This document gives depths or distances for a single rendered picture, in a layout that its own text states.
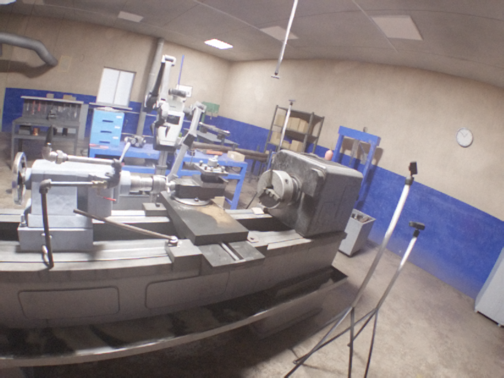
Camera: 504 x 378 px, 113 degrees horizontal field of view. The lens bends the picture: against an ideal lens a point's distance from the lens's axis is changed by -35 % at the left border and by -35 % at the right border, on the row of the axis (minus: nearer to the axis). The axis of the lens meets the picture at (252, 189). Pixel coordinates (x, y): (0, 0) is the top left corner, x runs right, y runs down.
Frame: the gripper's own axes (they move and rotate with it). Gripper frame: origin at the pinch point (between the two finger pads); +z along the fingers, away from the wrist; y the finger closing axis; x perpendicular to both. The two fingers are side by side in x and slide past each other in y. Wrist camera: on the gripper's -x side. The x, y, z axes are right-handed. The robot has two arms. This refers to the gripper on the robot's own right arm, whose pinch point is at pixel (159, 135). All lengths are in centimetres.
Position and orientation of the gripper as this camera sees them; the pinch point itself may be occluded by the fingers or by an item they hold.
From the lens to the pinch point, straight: 181.7
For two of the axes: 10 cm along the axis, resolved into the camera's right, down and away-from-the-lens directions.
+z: 0.5, 9.9, -1.6
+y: 8.0, 0.5, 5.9
